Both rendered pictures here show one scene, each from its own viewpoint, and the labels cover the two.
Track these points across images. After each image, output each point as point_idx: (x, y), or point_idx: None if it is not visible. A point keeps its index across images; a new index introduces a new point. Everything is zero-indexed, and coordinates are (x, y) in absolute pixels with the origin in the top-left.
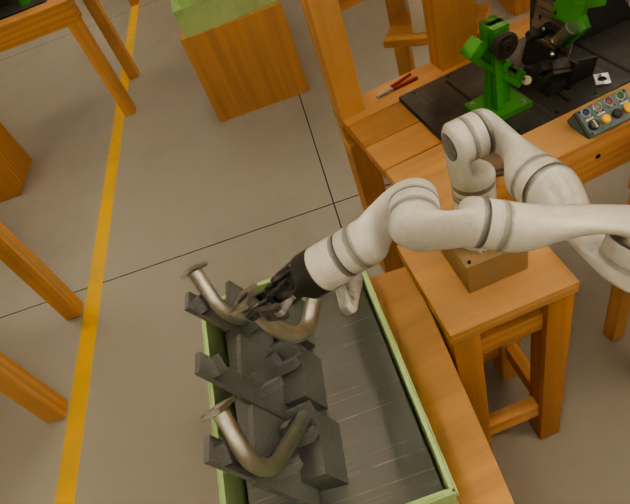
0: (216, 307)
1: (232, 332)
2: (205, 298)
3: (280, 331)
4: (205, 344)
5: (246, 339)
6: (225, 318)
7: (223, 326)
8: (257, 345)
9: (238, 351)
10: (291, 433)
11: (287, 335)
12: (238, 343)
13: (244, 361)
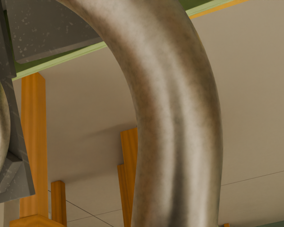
0: (2, 153)
1: (9, 69)
2: None
3: (213, 122)
4: (20, 75)
5: (16, 39)
6: (9, 116)
7: (10, 95)
8: (8, 3)
9: (60, 51)
10: None
11: (203, 73)
12: (40, 56)
13: (79, 31)
